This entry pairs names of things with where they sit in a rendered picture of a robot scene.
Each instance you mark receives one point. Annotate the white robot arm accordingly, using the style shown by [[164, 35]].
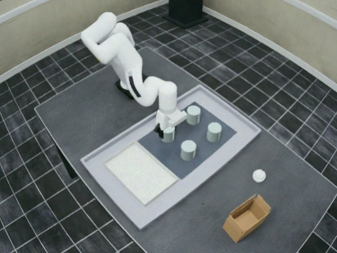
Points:
[[118, 50]]

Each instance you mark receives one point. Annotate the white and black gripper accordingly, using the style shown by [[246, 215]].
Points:
[[162, 122]]

